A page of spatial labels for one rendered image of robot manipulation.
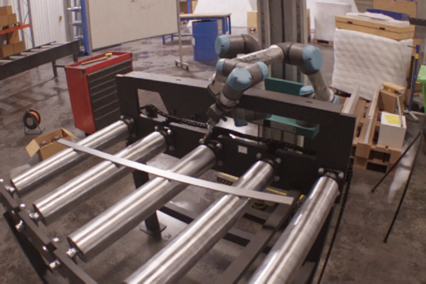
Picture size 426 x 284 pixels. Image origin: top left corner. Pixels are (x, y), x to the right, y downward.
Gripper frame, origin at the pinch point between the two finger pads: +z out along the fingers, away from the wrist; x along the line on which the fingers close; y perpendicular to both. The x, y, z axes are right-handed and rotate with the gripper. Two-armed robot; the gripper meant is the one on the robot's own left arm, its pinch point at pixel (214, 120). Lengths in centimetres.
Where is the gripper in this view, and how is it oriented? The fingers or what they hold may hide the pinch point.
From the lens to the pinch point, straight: 136.7
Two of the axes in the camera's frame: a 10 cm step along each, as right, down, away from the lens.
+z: -3.0, 5.2, 8.0
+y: 7.0, 6.9, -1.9
